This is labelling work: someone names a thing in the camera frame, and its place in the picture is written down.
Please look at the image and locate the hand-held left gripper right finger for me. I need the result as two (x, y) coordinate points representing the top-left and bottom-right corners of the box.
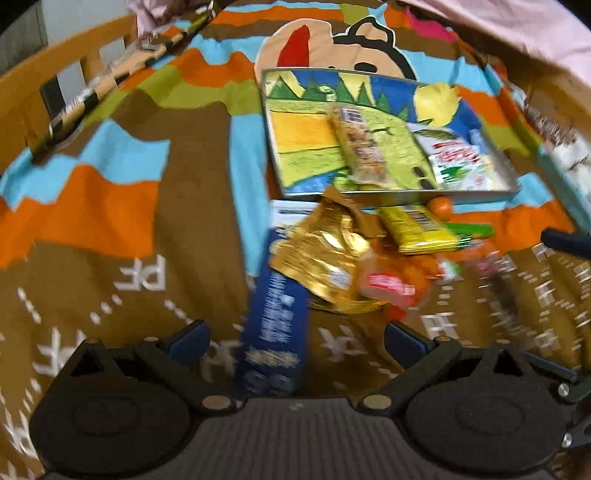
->
(360, 320), (550, 416)

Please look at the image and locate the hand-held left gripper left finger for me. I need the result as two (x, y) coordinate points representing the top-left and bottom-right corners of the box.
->
(55, 319), (236, 416)

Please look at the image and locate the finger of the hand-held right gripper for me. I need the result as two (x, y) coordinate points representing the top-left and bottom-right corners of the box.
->
(522, 351), (591, 451)
(540, 227), (591, 263)

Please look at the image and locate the orange red-label snack packet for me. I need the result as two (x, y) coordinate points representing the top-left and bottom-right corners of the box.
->
(358, 240), (445, 320)

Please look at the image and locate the blue white snack box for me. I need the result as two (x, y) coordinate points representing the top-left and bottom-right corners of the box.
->
(235, 199), (325, 399)

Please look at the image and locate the green sausage stick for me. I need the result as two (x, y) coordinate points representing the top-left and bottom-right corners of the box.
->
(450, 222), (495, 246)

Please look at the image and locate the yellow snack packet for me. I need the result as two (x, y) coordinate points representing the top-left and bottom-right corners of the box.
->
(379, 203), (472, 256)

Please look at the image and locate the gold foil snack packet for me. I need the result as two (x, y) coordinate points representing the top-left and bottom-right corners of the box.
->
(270, 187), (394, 315)

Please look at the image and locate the colourful printed metal tray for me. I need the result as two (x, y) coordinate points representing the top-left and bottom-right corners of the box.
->
(261, 67), (522, 207)

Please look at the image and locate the clear yellow-edged snack packet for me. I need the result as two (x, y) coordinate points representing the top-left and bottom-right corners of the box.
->
(308, 298), (389, 316)

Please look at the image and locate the clear blurry snack packet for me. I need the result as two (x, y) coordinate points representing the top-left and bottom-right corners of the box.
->
(475, 254), (526, 334)

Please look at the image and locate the orange tangerine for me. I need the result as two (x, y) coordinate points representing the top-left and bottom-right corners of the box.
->
(427, 196), (454, 223)

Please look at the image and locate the white green snack packet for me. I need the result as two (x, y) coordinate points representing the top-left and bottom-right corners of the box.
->
(409, 122), (496, 191)

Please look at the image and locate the colourful printed blanket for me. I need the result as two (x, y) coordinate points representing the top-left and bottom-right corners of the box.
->
(0, 0), (591, 469)

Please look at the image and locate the clear nut bar packet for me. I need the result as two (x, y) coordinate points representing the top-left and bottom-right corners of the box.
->
(329, 104), (391, 186)

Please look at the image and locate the pink cloth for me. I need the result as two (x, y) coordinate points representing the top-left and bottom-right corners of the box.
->
(406, 0), (591, 85)
(126, 0), (214, 34)

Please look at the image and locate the brown patterned fabric strip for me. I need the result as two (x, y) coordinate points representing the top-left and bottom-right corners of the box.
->
(31, 2), (219, 160)

